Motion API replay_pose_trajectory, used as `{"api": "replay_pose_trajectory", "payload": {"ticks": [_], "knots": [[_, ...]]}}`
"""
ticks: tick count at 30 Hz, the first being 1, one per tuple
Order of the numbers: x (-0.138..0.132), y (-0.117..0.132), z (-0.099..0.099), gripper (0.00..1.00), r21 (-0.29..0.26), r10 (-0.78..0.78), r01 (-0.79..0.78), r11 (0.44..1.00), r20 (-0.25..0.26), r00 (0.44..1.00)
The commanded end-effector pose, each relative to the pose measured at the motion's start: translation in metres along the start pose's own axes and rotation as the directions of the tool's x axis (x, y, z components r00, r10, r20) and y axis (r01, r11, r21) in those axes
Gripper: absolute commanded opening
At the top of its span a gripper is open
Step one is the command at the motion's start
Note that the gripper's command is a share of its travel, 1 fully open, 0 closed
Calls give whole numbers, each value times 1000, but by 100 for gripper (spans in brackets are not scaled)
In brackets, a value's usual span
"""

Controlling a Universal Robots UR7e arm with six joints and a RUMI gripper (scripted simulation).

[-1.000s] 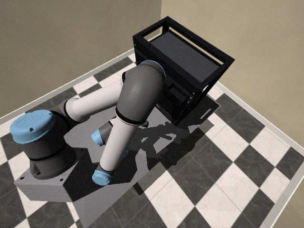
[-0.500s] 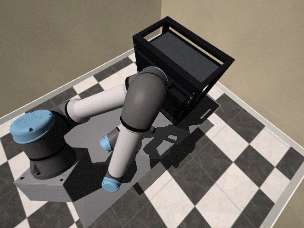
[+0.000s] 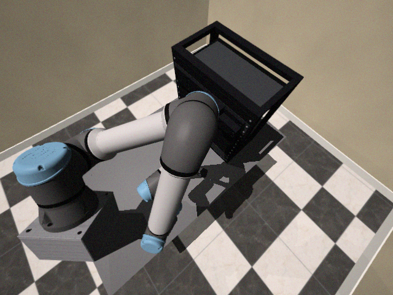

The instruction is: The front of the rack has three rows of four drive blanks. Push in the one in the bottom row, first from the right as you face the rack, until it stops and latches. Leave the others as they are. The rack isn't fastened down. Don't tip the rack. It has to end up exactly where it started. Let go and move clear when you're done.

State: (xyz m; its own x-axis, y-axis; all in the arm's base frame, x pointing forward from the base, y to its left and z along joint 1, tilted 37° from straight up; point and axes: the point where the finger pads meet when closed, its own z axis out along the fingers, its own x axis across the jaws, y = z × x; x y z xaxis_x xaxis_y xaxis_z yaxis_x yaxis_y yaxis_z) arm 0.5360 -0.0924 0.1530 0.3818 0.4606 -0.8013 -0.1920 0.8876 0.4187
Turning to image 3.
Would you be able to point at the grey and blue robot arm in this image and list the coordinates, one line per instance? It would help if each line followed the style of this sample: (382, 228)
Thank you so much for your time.
(52, 173)

